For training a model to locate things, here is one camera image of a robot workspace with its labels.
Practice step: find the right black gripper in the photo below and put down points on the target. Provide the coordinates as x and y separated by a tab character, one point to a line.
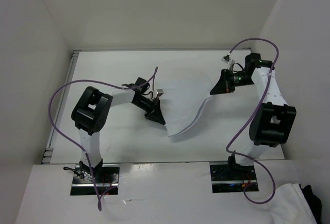
224	85

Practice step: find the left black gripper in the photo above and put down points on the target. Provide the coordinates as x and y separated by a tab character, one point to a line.
154	113

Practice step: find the white skirt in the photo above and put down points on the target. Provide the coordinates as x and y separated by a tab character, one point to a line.
183	101

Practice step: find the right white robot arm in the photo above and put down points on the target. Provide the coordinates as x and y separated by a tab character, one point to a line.
272	121

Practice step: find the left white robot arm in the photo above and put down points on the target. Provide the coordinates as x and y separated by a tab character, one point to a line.
91	112

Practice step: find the white cloth pile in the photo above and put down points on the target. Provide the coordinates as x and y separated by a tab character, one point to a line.
290	206

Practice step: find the black cloth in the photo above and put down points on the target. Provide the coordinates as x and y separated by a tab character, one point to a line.
314	203

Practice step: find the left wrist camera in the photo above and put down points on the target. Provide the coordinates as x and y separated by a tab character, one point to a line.
157	93

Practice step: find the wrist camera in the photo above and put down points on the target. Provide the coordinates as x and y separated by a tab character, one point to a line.
157	93
229	61

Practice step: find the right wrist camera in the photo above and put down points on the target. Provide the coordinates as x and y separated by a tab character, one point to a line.
229	61

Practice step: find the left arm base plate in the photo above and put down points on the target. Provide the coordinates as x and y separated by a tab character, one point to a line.
107	182

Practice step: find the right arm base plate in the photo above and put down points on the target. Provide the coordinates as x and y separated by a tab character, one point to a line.
226	180

